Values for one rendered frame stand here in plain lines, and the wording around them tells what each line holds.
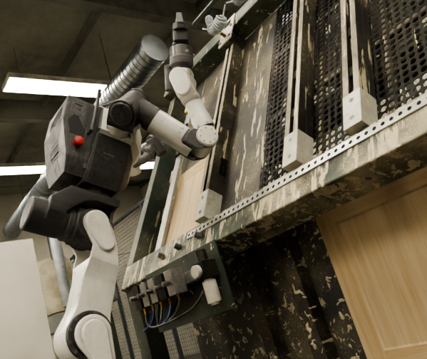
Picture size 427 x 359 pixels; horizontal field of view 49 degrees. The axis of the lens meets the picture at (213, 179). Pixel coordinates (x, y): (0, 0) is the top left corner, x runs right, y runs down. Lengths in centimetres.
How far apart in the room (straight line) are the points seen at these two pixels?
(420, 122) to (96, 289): 103
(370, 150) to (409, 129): 11
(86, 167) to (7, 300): 416
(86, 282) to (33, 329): 417
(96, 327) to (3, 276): 429
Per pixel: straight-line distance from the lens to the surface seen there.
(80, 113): 170
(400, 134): 120
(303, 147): 146
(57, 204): 156
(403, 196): 146
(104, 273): 154
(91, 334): 145
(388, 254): 150
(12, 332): 563
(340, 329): 169
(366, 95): 138
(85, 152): 163
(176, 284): 169
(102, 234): 155
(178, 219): 206
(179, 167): 227
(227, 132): 201
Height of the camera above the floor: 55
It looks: 16 degrees up
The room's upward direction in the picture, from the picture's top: 17 degrees counter-clockwise
